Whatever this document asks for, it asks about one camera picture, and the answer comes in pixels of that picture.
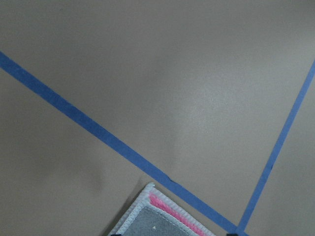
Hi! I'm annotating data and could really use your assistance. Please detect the pink and grey towel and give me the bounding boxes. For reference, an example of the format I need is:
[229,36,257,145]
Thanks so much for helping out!
[109,182,215,236]

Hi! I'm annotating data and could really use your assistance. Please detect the blue tape grid lines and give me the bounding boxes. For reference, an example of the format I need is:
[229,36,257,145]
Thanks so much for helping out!
[0,53,315,236]

